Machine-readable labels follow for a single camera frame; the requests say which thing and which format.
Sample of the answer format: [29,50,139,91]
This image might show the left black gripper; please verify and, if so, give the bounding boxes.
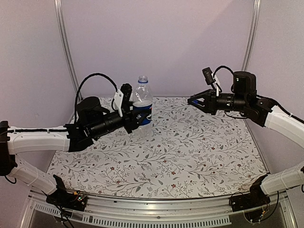
[90,102,151,138]

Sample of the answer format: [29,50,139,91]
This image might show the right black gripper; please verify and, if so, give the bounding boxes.
[188,88,247,115]

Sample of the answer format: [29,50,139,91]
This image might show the clear plastic Pepsi bottle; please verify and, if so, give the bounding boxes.
[133,76,153,138]

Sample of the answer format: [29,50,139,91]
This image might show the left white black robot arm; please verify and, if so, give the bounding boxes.
[0,96,152,206]

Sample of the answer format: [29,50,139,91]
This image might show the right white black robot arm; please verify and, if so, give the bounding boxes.
[187,67,304,207]

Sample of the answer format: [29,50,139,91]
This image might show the floral patterned table mat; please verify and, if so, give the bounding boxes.
[48,97,267,199]

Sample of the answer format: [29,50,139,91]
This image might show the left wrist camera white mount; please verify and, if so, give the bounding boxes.
[112,83,132,117]

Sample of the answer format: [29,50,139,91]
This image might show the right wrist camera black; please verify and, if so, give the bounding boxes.
[202,67,222,96]

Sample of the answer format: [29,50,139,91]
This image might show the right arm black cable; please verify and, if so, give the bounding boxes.
[213,66,235,78]

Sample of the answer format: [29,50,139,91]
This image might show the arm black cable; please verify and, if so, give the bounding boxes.
[73,73,119,124]
[213,66,235,78]

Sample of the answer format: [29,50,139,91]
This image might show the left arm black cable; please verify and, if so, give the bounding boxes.
[73,73,119,124]

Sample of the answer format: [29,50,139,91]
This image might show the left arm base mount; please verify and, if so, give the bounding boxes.
[46,175,87,211]

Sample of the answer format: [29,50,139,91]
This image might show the aluminium front rail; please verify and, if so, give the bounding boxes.
[21,190,298,228]

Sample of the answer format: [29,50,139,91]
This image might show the right aluminium frame post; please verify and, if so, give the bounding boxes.
[241,0,261,71]

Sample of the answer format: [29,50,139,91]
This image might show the aluminium frame post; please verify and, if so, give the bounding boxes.
[54,0,79,94]
[241,0,261,71]

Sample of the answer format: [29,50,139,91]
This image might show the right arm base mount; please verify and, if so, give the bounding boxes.
[229,186,270,223]

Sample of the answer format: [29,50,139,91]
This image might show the left aluminium frame post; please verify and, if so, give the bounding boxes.
[54,0,79,94]

